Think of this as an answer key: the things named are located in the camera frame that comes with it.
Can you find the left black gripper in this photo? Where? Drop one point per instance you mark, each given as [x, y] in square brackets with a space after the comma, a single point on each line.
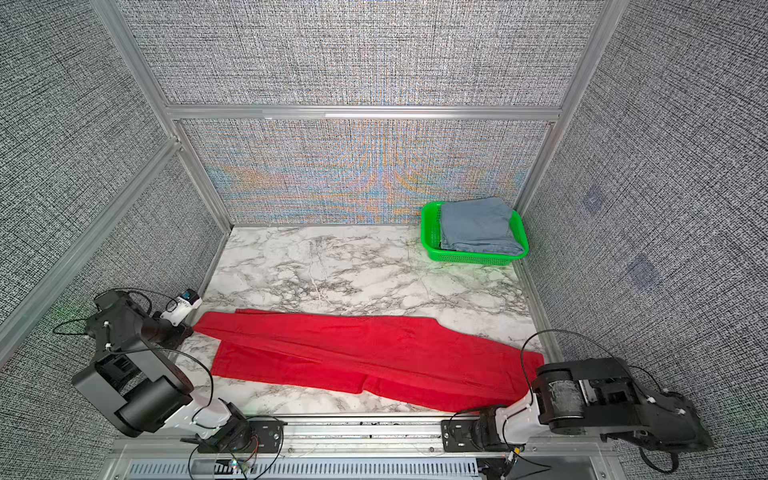
[177, 332]

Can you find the red long pants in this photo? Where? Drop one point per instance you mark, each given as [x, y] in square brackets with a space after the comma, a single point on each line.
[414, 360]

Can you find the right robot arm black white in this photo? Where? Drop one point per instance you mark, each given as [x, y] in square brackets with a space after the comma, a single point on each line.
[595, 397]

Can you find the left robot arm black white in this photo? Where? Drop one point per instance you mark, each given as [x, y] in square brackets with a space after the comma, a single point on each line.
[134, 382]

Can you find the green plastic basket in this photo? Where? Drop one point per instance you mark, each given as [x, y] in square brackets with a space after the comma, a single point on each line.
[431, 237]

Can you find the folded grey-blue cloth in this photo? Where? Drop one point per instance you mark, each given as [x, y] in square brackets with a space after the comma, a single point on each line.
[478, 226]

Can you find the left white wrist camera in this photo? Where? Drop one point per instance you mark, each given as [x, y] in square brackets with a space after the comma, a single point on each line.
[181, 307]

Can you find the white slotted cable duct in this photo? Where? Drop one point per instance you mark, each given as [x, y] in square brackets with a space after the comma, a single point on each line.
[312, 468]

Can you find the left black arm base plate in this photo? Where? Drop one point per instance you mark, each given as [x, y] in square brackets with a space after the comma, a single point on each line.
[258, 435]

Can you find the aluminium cage frame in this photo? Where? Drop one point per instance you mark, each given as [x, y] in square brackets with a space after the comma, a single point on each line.
[269, 154]

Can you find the aluminium front rail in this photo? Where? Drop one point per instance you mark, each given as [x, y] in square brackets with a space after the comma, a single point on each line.
[384, 435]

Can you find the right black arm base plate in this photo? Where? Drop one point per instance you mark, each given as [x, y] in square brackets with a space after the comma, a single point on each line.
[472, 435]

